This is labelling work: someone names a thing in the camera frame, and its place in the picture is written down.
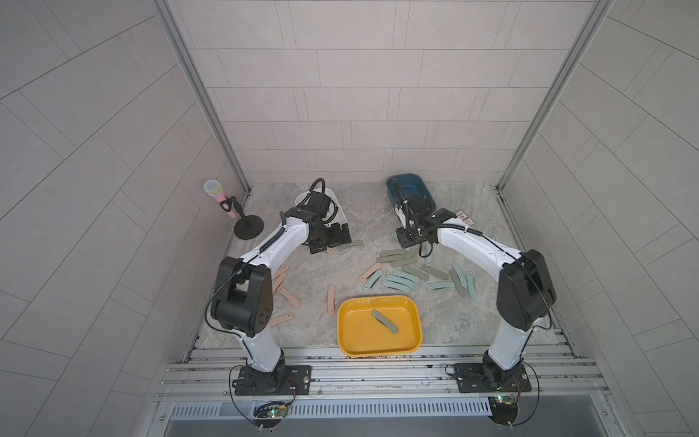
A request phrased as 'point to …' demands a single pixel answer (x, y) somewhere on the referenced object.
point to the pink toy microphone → (214, 188)
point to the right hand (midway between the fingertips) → (402, 236)
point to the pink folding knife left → (294, 301)
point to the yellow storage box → (379, 325)
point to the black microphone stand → (247, 227)
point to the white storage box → (339, 217)
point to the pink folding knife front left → (278, 320)
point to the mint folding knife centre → (372, 279)
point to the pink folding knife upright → (331, 299)
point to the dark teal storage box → (411, 185)
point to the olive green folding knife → (353, 243)
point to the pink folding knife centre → (369, 271)
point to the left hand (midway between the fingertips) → (345, 239)
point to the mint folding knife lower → (396, 286)
